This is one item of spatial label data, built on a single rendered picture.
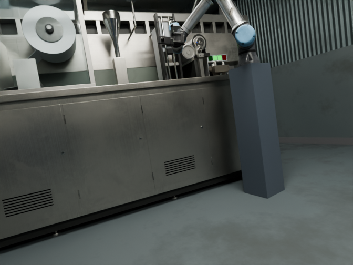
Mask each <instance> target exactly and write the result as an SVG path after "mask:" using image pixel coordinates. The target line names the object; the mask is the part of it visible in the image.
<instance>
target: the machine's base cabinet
mask: <svg viewBox="0 0 353 265"><path fill-rule="evenodd" d="M239 176H242V171H241V163H240V154H239V150H238V142H237V134H236V126H235V118H234V110H233V103H232V94H231V87H230V80H222V81H212V82H206V83H195V84H185V85H175V86H164V87H155V88H144V89H134V90H124V91H113V92H107V93H97V94H87V95H77V96H67V97H56V98H46V99H36V100H26V101H15V102H10V103H0V248H2V247H5V246H9V245H11V244H15V243H18V242H21V241H25V240H28V239H32V238H35V237H39V236H42V235H45V234H48V233H51V232H52V233H51V236H57V235H59V234H61V229H65V228H69V227H72V226H75V225H79V224H81V223H85V222H88V221H92V220H95V219H99V218H102V217H105V216H109V215H112V214H115V213H119V212H122V211H125V210H129V209H132V208H135V207H139V206H142V205H146V204H149V203H152V202H155V201H159V200H162V199H165V198H169V197H171V199H172V200H174V199H178V195H179V194H182V193H185V192H189V191H192V190H196V189H199V188H202V187H206V186H209V185H212V184H216V183H218V182H222V181H226V180H229V179H232V178H236V177H239Z"/></svg>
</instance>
